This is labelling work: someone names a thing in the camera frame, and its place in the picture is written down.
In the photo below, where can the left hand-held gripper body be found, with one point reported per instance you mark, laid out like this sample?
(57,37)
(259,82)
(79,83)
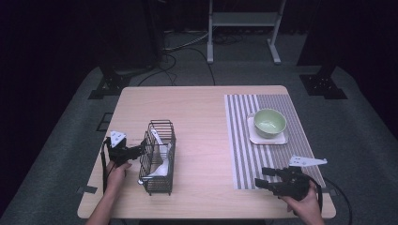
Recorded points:
(119,151)

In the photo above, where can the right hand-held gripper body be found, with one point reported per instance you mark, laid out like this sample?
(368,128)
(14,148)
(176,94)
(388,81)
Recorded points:
(294,184)

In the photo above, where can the person's left hand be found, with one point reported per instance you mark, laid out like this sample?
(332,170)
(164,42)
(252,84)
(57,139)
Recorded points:
(116,176)

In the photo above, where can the person's right hand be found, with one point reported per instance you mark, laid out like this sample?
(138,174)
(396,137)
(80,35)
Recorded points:
(308,206)

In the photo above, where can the grey striped placemat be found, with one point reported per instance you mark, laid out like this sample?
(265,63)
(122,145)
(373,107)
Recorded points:
(244,162)

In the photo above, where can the white square plate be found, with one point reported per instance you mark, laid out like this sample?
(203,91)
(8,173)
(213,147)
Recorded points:
(269,140)

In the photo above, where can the grey tape strip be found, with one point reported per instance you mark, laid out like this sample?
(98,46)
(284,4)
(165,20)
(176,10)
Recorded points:
(331,192)

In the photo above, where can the green bowl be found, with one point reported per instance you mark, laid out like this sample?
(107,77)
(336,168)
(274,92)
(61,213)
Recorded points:
(269,123)

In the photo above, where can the black stand base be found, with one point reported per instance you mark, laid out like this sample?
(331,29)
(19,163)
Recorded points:
(109,86)
(324,86)

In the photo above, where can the white metal desk frame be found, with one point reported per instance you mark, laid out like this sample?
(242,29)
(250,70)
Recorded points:
(241,18)

